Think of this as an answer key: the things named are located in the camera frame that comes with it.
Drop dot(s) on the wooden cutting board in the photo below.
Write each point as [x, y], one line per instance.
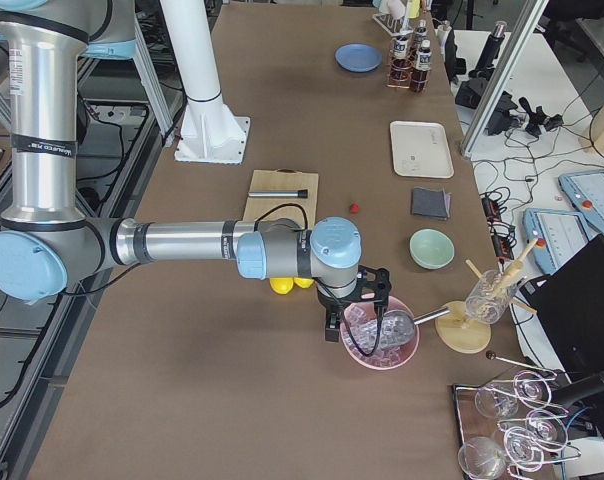
[302, 211]

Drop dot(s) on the clear glass mug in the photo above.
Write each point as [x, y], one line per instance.
[486, 303]

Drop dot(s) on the pink ice bowl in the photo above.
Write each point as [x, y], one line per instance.
[361, 320]

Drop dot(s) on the tea bottle far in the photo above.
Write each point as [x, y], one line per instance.
[420, 33]

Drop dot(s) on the aluminium frame post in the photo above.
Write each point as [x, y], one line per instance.
[517, 41]

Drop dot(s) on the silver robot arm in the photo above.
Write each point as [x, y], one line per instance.
[47, 244]

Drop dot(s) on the black monitor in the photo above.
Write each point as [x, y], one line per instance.
[570, 307]

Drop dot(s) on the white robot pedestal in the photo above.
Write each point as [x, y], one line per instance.
[210, 132]

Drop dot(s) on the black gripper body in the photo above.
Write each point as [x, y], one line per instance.
[328, 303]

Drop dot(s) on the blue teach pendant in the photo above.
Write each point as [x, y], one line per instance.
[561, 233]
[585, 190]

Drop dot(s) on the wine glass rack tray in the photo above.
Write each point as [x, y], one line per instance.
[511, 428]

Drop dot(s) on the mint green bowl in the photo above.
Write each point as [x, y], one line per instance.
[431, 249]

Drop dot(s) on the cream rabbit tray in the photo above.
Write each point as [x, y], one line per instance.
[420, 150]

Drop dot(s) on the grey folded cloth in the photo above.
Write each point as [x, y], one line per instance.
[431, 203]

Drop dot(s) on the metal ice scoop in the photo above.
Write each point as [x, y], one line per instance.
[400, 327]

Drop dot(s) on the copper wire bottle rack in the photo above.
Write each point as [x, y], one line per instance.
[410, 53]

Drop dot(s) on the blue round plate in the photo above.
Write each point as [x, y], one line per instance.
[358, 58]

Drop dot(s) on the tea bottle middle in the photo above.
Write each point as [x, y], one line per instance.
[399, 64]

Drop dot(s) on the tea bottle near plate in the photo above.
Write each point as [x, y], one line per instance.
[421, 67]

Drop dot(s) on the yellow lemon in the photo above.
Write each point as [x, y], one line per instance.
[282, 285]
[304, 283]

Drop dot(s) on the steel muddler black tip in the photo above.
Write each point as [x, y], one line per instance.
[297, 193]

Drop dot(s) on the wooden cup stand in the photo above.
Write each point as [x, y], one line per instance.
[465, 335]

